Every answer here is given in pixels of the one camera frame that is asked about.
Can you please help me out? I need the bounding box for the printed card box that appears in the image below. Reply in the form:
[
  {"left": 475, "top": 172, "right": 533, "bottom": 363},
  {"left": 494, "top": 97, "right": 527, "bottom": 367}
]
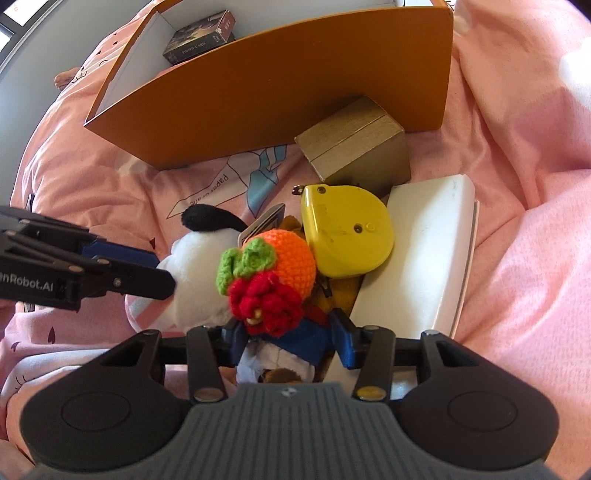
[{"left": 163, "top": 10, "right": 236, "bottom": 64}]

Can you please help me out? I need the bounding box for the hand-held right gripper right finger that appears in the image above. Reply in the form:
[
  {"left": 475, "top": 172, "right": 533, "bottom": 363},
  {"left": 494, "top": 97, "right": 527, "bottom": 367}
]
[{"left": 329, "top": 309, "right": 499, "bottom": 402}]

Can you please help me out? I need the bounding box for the orange cardboard box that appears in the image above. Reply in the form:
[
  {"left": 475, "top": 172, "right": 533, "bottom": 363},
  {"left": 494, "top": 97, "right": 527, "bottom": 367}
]
[{"left": 83, "top": 0, "right": 454, "bottom": 171}]

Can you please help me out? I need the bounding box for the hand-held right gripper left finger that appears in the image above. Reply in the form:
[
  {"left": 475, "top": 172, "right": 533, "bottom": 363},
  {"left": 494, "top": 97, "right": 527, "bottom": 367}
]
[{"left": 81, "top": 320, "right": 250, "bottom": 402}]

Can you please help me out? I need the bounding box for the yellow round tape measure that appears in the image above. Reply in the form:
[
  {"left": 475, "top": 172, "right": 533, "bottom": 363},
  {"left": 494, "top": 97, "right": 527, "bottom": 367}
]
[{"left": 293, "top": 183, "right": 395, "bottom": 278}]

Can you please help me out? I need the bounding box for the gold small box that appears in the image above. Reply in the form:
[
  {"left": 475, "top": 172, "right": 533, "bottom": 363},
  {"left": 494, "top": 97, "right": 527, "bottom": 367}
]
[{"left": 294, "top": 96, "right": 411, "bottom": 197}]

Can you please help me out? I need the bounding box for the window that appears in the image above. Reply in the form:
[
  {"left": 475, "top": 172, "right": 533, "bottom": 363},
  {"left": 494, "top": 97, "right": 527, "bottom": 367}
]
[{"left": 0, "top": 0, "right": 35, "bottom": 38}]

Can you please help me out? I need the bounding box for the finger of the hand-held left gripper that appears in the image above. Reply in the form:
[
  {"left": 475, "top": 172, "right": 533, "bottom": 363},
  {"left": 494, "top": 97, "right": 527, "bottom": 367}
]
[
  {"left": 0, "top": 244, "right": 177, "bottom": 302},
  {"left": 0, "top": 205, "right": 161, "bottom": 269}
]

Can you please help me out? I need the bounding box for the pink cloud-print duvet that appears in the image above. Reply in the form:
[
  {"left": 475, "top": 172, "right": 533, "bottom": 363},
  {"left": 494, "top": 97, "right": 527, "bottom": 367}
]
[{"left": 0, "top": 0, "right": 591, "bottom": 480}]

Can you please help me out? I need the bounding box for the white flat case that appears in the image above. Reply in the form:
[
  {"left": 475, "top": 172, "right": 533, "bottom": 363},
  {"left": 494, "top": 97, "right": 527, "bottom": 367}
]
[{"left": 323, "top": 173, "right": 481, "bottom": 384}]

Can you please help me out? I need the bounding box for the person's foot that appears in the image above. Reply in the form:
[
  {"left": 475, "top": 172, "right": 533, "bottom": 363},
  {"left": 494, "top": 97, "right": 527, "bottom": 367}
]
[{"left": 54, "top": 68, "right": 81, "bottom": 90}]

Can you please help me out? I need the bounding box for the white plush dog pink outfit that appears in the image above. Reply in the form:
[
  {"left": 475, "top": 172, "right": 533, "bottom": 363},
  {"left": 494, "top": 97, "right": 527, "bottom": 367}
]
[{"left": 124, "top": 204, "right": 252, "bottom": 333}]

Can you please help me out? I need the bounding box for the orange crocheted toy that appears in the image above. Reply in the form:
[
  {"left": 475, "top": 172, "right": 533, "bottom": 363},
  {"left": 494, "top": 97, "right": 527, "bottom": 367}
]
[{"left": 216, "top": 229, "right": 317, "bottom": 337}]

